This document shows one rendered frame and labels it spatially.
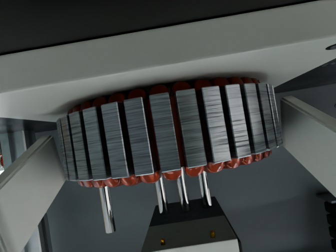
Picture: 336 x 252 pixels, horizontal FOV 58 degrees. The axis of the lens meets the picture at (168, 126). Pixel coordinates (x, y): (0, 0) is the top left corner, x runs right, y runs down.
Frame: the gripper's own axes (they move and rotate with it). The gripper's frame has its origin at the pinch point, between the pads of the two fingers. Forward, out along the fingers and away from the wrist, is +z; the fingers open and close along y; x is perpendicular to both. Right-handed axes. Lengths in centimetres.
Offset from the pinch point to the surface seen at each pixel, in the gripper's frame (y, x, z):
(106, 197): -5.7, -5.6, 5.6
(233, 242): 2.8, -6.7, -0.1
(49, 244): -17.3, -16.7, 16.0
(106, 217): -6.0, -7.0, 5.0
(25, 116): -6.7, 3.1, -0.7
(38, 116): -6.4, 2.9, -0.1
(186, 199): 0.3, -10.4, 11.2
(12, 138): -19.1, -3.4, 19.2
